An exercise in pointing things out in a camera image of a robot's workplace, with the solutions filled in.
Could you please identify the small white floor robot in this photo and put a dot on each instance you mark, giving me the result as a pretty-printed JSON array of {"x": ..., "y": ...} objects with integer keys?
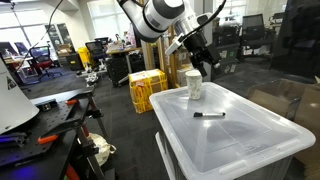
[{"x": 91, "y": 79}]

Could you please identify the black shelf with labels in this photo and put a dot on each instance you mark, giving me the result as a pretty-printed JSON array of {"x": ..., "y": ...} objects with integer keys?
[{"x": 230, "y": 50}]

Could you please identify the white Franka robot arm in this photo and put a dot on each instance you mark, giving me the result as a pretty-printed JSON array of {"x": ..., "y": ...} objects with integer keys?
[{"x": 160, "y": 16}]

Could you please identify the black perforated table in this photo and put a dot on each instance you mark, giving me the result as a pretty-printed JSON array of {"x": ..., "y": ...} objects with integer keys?
[{"x": 50, "y": 123}]

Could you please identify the wooden office desk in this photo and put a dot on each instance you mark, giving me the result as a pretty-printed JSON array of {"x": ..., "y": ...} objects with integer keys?
[{"x": 123, "y": 50}]

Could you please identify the open brown cardboard box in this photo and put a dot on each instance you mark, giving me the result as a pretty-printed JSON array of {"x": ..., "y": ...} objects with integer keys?
[{"x": 273, "y": 96}]

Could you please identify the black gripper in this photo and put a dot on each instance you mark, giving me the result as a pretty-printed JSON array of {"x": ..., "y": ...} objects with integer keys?
[{"x": 201, "y": 48}]

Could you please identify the yellow taped cardboard box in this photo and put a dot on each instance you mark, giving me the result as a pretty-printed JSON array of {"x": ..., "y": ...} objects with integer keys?
[{"x": 146, "y": 90}]

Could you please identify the black cabinet under desk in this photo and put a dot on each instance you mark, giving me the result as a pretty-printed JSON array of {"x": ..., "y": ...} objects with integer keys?
[{"x": 117, "y": 70}]

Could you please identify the yellow trash bin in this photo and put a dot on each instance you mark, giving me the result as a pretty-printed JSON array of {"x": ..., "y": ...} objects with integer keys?
[{"x": 85, "y": 56}]

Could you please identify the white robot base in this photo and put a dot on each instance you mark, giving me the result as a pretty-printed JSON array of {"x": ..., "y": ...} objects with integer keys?
[{"x": 13, "y": 106}]

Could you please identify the grey partition post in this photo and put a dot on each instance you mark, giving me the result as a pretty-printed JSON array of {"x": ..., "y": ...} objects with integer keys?
[{"x": 208, "y": 75}]

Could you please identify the white patterned paper cup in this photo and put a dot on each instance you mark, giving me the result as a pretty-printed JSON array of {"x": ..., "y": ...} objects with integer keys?
[{"x": 194, "y": 85}]

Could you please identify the black mesh office chair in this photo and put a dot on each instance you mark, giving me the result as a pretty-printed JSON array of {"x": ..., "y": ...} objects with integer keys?
[{"x": 255, "y": 30}]

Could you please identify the clear plastic storage bin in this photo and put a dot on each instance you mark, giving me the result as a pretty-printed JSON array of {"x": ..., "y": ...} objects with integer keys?
[{"x": 230, "y": 140}]

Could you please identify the white plastic bag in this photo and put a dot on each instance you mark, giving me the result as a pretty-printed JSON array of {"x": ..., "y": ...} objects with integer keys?
[{"x": 100, "y": 148}]

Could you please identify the small black labelled box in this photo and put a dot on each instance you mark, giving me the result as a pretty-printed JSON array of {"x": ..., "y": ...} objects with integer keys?
[{"x": 46, "y": 106}]

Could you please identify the grey storage bin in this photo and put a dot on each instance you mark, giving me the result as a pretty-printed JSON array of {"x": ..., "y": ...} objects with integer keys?
[{"x": 166, "y": 156}]

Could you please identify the black and white marker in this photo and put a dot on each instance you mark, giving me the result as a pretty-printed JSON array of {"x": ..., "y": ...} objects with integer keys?
[{"x": 210, "y": 114}]

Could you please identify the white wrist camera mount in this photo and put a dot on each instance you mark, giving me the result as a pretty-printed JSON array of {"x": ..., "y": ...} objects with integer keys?
[{"x": 175, "y": 44}]

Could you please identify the red and black office chair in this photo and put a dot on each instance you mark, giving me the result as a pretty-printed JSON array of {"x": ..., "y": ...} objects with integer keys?
[{"x": 41, "y": 61}]

